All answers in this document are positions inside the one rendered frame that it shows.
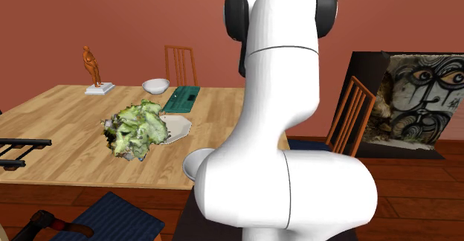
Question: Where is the green book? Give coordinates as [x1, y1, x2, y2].
[161, 86, 202, 115]

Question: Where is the white angular plate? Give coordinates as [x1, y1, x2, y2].
[158, 114, 193, 146]

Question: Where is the white bowl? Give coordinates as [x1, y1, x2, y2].
[141, 78, 170, 95]
[182, 147, 217, 182]

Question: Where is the green lettuce head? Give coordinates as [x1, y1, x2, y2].
[101, 99, 172, 162]

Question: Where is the wooden chair with blue seat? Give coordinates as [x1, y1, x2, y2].
[287, 75, 378, 158]
[50, 191, 166, 241]

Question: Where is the orange figure on white base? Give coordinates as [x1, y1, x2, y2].
[82, 45, 116, 96]

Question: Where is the wooden dining table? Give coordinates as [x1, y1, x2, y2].
[0, 84, 291, 191]

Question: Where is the black barred chair back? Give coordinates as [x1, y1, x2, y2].
[0, 138, 53, 172]

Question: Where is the dark red-brown curved bar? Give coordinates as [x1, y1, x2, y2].
[10, 209, 95, 241]

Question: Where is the painted face picture, dark frame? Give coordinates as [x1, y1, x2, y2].
[332, 51, 464, 161]

